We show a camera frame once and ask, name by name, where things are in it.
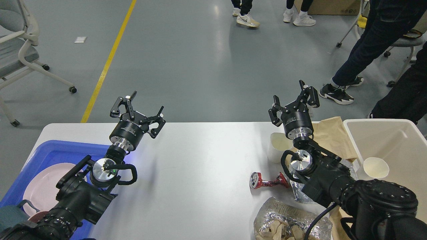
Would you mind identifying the pink mug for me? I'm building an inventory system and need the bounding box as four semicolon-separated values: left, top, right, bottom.
28;211;48;223

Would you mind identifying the crumpled aluminium foil front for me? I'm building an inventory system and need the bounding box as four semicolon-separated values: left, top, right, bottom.
254;197;317;237

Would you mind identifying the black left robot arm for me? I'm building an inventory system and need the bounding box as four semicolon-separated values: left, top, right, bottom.
1;91;166;240

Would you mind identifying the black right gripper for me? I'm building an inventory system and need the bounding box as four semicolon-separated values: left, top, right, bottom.
269;80;320;140

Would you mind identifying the brown paper bag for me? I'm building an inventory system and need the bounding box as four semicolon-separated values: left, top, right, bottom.
313;116;358;163

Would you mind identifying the white paper cup on table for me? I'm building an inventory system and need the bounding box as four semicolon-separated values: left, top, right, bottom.
267;132;293;164

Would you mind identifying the person in black sneakers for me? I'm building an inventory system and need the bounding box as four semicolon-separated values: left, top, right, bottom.
319;0;426;105

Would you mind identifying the dark teal mug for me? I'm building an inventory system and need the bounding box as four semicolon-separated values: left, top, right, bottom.
0;199;40;231

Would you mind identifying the person in black canvas shoes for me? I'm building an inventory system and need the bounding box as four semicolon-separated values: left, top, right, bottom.
367;43;427;125

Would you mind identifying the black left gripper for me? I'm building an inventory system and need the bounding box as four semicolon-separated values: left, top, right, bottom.
109;91;166;152

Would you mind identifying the blue plastic tray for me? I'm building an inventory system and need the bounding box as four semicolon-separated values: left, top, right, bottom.
1;140;108;240

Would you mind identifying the brown crumpled paper in foil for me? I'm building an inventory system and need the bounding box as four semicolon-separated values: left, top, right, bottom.
255;220;306;240

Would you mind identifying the white paper cup in bin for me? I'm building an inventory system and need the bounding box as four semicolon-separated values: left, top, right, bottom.
356;157;390;180

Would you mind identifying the cardboard box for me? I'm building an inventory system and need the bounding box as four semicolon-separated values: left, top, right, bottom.
308;0;361;16

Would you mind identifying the grey office chair left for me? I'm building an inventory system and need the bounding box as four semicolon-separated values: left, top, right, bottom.
0;0;77;127

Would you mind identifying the white plastic bin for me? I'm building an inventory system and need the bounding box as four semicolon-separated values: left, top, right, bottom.
343;119;427;222

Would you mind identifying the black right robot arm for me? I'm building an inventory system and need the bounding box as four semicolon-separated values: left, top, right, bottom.
268;80;427;240

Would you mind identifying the grey chair right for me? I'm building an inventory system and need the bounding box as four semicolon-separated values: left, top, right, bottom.
331;0;426;87

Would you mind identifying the crushed red soda can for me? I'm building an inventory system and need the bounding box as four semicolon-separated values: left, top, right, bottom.
249;172;290;189

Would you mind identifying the pink plate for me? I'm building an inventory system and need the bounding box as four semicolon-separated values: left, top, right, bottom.
23;163;75;212

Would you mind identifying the person in white sneakers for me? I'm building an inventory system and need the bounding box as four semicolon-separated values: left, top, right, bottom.
283;0;316;26

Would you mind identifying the yellow backpack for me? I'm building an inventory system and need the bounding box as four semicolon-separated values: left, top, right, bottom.
357;15;367;29

